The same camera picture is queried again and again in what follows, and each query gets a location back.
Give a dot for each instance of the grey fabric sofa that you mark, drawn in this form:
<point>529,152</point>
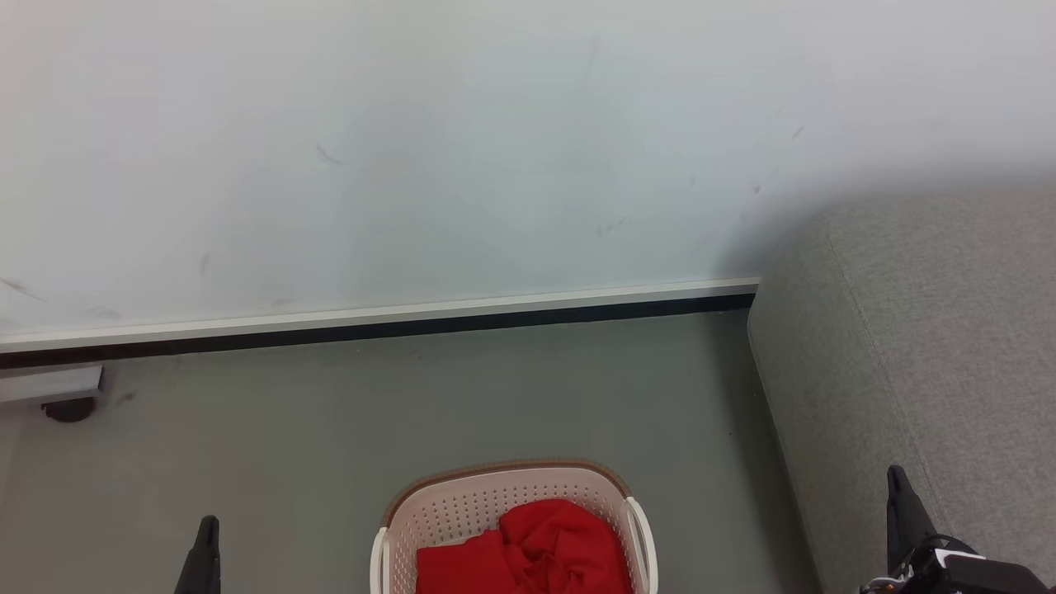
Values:
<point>932,346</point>

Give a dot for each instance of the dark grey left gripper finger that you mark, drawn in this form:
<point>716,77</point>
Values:
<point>206,561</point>

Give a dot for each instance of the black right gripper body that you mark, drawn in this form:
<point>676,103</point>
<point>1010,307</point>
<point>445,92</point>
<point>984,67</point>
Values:
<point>973,577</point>

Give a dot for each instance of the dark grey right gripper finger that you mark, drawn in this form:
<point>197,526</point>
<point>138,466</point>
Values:
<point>906,516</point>

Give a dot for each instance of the red and white garment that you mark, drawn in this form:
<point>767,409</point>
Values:
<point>569,540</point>

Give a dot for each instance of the black caster wheel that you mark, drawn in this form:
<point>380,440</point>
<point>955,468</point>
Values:
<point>69,410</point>

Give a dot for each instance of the white and black baseboard strip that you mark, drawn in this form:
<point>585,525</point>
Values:
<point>371,320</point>

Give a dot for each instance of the white perforated plastic laundry basket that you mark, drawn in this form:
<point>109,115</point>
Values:
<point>462,503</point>

